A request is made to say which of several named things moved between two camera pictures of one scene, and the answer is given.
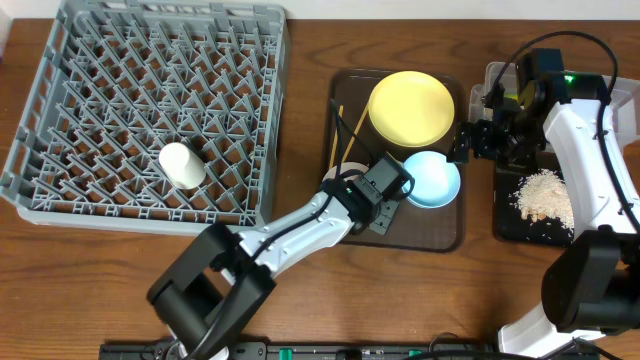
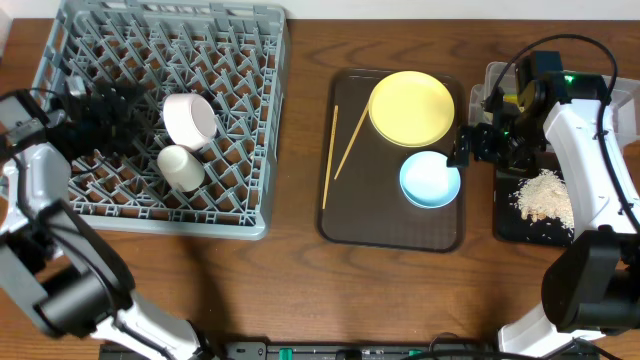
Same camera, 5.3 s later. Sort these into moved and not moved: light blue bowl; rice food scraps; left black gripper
Moved: left black gripper
Not moved: light blue bowl; rice food scraps
